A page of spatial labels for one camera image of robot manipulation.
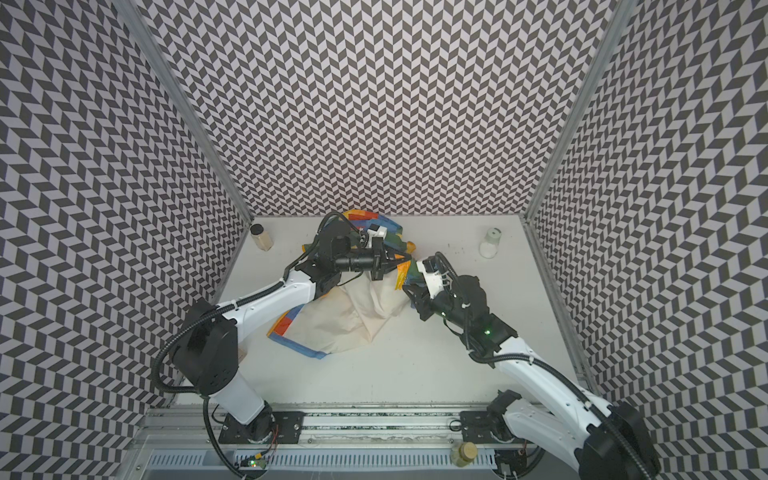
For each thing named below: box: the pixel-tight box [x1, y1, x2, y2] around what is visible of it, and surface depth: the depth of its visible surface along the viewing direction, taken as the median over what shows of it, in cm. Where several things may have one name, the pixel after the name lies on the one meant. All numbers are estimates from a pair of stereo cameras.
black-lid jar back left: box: [249, 223, 274, 251], surface depth 107 cm
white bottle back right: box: [479, 227, 502, 259], surface depth 104 cm
